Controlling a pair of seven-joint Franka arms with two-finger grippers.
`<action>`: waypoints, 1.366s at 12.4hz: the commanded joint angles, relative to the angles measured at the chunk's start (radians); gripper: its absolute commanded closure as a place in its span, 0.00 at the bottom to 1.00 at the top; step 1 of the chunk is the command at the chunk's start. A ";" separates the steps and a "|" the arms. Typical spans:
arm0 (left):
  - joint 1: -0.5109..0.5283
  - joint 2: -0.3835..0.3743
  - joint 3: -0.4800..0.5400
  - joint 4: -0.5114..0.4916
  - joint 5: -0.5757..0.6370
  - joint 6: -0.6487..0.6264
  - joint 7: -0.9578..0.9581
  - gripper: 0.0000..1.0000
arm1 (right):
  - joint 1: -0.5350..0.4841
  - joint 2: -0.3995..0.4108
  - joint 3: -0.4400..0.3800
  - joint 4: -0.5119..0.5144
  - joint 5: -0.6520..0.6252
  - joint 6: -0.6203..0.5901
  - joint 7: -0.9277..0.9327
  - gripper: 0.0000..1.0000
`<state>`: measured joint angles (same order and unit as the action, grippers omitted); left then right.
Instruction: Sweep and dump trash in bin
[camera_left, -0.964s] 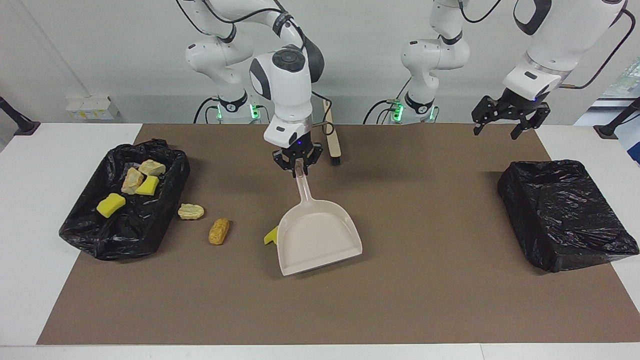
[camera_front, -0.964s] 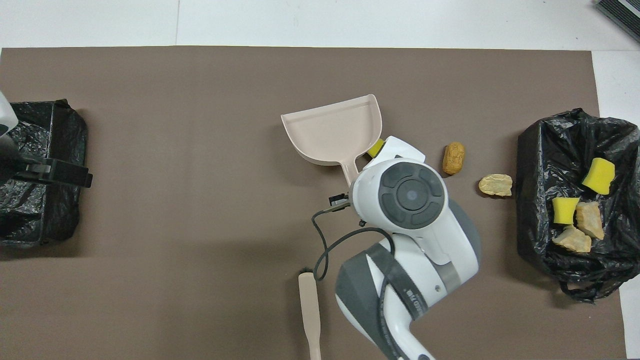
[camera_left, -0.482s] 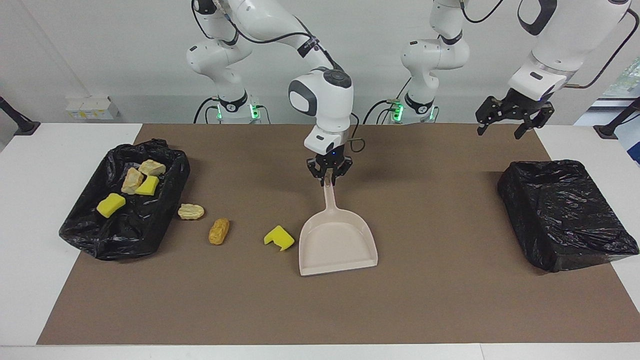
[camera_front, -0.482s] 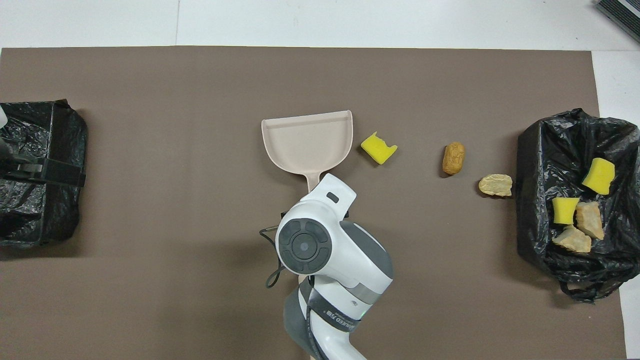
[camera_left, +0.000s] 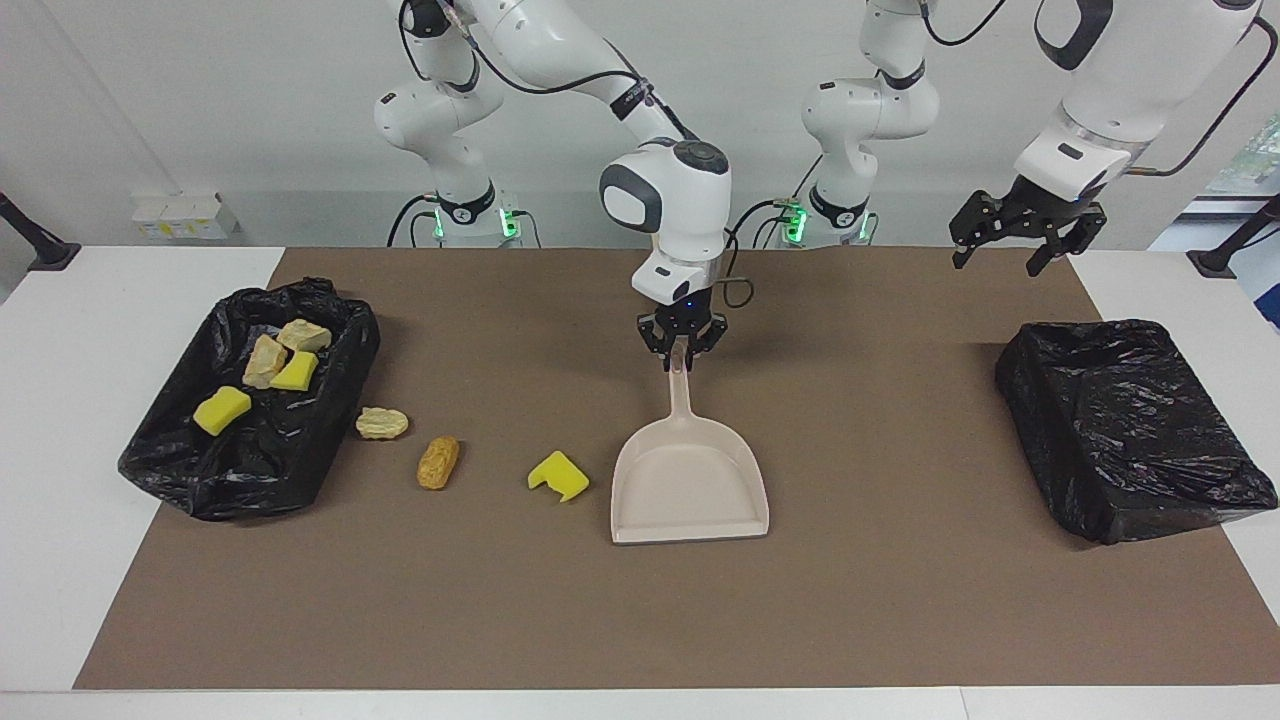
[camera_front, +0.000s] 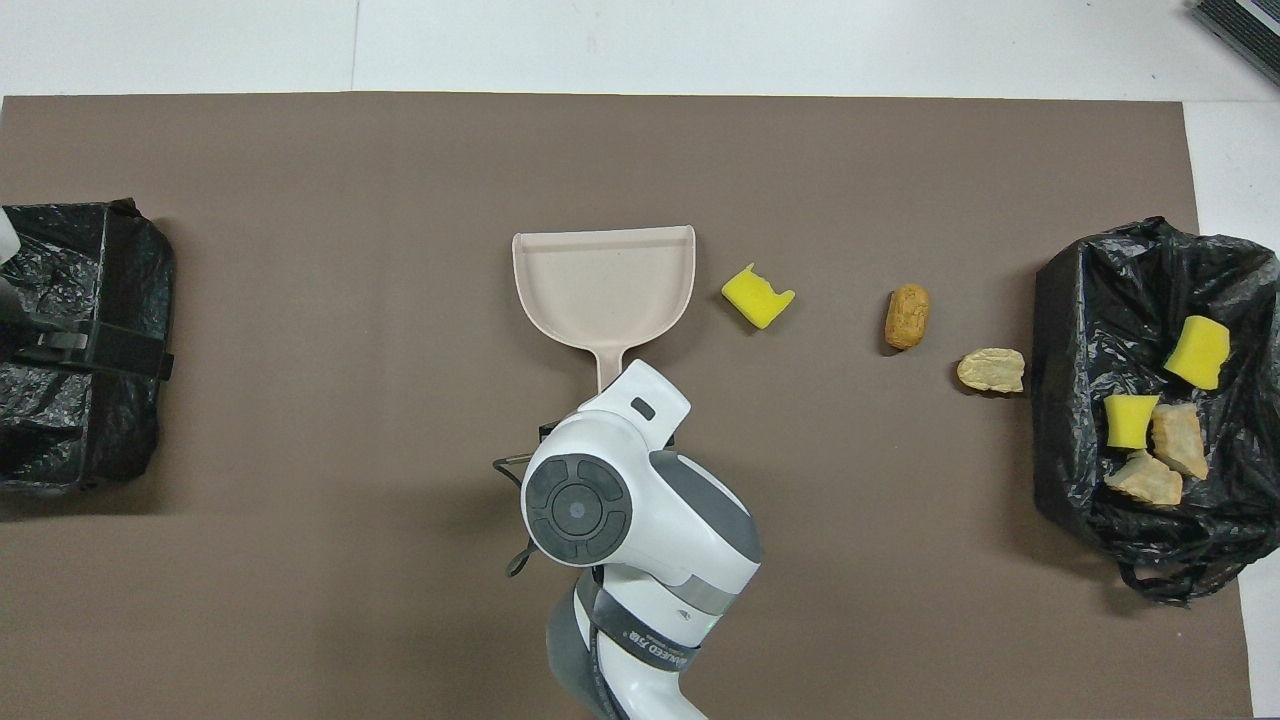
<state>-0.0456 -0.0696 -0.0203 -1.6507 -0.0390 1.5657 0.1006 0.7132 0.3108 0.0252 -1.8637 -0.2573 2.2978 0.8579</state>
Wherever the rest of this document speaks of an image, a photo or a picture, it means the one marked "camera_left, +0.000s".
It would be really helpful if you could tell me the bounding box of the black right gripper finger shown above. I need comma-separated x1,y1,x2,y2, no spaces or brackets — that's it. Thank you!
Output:
688,315,729,373
638,315,673,373

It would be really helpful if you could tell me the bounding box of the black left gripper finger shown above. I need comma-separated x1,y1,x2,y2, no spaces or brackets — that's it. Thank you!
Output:
1027,230,1096,279
950,195,1001,271

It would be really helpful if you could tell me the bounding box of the beige plastic dustpan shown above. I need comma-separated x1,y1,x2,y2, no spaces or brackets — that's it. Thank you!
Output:
610,338,771,546

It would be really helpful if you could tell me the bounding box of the notched yellow sponge piece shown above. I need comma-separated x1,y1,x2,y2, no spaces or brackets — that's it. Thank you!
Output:
527,450,591,503

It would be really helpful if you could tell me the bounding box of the brown foam nugget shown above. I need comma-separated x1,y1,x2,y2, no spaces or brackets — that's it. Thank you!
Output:
417,434,461,491

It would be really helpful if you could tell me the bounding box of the cream foam piece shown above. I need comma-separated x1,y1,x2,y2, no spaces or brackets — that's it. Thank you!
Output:
355,406,410,441

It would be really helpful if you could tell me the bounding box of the pale tan foam chunk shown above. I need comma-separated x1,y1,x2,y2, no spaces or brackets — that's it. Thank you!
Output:
277,318,333,353

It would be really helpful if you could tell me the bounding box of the yellow sponge wedge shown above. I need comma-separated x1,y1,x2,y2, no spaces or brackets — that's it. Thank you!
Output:
270,350,321,393

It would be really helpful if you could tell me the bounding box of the orange striped foam chunk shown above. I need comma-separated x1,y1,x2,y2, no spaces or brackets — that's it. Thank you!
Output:
243,334,289,390

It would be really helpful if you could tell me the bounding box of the yellow sponge block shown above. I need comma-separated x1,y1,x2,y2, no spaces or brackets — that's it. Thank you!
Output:
193,386,253,437

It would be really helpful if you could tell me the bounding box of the black bag lined bin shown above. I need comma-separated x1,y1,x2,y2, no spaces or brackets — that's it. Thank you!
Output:
995,320,1280,547
118,277,382,522

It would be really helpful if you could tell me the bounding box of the black stand leg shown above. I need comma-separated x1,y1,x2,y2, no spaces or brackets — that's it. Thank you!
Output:
1187,195,1280,278
0,192,81,273

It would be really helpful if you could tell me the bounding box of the blue white board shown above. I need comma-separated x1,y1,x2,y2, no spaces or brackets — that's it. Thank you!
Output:
1148,195,1280,331

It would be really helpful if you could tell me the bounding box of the brown table mat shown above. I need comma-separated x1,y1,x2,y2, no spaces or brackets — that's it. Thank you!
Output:
72,247,1280,691

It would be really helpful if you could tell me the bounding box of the black base cable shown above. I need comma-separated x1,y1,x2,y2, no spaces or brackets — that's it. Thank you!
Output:
387,193,441,249
735,198,801,249

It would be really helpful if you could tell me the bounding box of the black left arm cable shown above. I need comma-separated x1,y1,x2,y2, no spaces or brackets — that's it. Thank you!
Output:
920,0,1280,179

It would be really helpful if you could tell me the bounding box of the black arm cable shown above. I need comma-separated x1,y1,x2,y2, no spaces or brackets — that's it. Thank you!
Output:
400,0,756,308
920,0,1280,179

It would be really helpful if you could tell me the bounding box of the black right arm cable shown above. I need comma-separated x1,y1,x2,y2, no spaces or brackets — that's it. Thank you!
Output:
400,0,756,308

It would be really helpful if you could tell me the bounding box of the white wall socket box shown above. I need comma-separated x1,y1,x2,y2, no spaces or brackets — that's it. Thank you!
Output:
130,190,241,241

